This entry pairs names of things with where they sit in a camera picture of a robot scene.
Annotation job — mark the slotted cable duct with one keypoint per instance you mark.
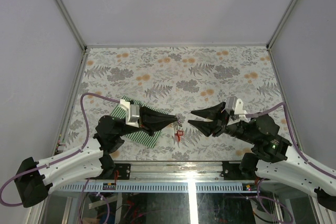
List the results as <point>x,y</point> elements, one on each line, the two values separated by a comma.
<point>132,187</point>

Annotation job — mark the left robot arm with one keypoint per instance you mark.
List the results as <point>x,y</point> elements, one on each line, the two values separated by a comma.
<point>37,179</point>

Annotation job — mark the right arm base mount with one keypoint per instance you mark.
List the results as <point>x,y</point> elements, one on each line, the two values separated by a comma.
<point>230,171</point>

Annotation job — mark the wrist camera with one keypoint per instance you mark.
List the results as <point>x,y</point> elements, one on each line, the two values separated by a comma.
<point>234,109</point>
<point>132,113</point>

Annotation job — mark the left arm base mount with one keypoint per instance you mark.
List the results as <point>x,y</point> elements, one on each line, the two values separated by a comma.
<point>122,171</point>

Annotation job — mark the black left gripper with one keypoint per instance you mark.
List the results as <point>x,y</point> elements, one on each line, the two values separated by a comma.
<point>151,121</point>

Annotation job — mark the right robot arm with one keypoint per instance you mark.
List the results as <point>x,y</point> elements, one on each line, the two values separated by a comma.
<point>272,156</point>

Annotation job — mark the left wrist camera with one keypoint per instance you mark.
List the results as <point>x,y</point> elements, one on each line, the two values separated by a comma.
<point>132,113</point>

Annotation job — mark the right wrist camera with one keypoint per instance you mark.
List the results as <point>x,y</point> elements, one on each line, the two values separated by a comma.
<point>234,109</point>

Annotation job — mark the red keyring fob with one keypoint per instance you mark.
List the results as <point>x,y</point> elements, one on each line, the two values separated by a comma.
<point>178,135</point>

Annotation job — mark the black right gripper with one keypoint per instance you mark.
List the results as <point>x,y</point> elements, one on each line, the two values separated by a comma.
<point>219,119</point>

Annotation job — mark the aluminium front rail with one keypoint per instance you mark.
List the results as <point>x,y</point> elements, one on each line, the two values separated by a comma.
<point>170,169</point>

